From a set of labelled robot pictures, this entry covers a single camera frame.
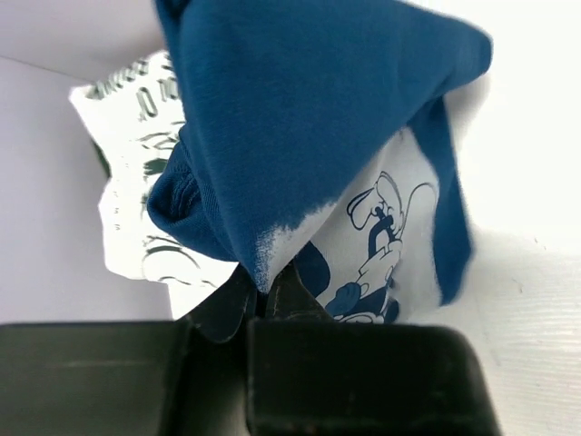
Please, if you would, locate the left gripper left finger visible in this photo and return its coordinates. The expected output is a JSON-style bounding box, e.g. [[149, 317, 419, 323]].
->
[[1, 268, 255, 435]]

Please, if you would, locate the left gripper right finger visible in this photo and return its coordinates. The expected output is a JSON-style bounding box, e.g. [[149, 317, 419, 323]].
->
[[247, 265, 500, 435]]

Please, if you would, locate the blue t-shirt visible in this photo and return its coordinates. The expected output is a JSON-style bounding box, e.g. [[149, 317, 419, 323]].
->
[[148, 1, 492, 323]]

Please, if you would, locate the white printed t-shirt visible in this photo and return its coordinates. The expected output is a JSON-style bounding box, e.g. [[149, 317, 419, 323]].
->
[[69, 50, 236, 319]]

